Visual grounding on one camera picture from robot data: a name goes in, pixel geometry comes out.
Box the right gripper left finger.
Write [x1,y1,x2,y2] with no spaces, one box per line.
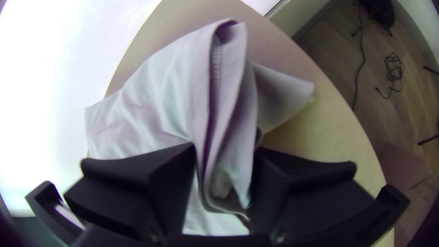
[63,142,197,243]

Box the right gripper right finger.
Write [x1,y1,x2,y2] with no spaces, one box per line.
[248,146,376,241]

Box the grey t-shirt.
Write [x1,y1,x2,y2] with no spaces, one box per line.
[84,19,316,237]

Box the brown cardboard box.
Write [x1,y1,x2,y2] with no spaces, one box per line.
[379,141,439,241]

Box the black bag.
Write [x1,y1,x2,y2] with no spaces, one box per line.
[358,0,396,31]

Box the coiled black cable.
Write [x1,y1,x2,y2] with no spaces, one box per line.
[375,52,406,101]

